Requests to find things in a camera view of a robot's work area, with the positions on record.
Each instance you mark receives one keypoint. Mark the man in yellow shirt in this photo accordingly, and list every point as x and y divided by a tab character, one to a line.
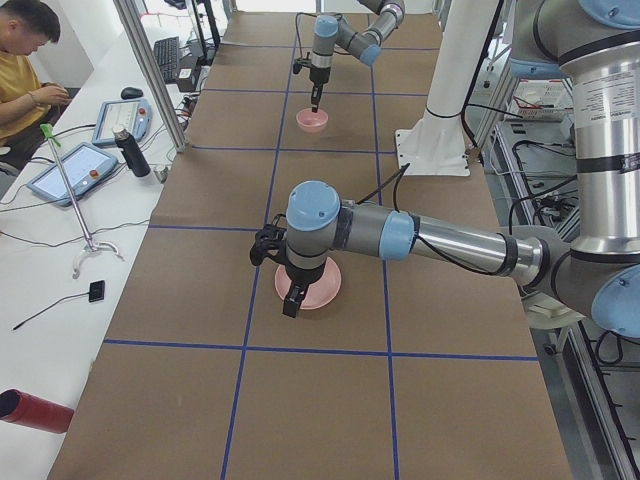
26	101

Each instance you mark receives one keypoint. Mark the pink plate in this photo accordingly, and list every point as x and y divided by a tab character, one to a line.
319	293

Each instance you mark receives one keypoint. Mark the black water bottle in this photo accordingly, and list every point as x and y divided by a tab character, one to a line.
131	151

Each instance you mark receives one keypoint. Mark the red cylinder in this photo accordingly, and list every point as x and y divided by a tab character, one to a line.
31	411

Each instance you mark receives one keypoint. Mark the small black square pad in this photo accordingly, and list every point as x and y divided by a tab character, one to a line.
96	291

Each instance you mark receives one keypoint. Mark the teach pendant tablet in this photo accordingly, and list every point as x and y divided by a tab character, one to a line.
85	167
133	115

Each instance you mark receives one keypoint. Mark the black computer mouse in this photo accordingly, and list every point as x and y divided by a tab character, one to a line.
129	93

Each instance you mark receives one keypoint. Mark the aluminium frame post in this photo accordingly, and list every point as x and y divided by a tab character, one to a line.
130	20

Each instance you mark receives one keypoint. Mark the metal reacher grabber stick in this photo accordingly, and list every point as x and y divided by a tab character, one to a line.
92	248

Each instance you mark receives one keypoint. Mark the near teach pendant tablet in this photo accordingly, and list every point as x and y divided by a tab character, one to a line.
85	167

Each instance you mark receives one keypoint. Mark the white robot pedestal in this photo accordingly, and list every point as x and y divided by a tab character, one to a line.
435	145

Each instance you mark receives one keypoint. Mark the pink bowl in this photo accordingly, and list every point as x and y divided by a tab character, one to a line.
311	121

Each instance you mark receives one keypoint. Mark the black keyboard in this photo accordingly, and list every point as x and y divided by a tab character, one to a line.
166	52

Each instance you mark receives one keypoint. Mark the far teach pendant tablet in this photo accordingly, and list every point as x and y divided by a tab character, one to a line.
133	115

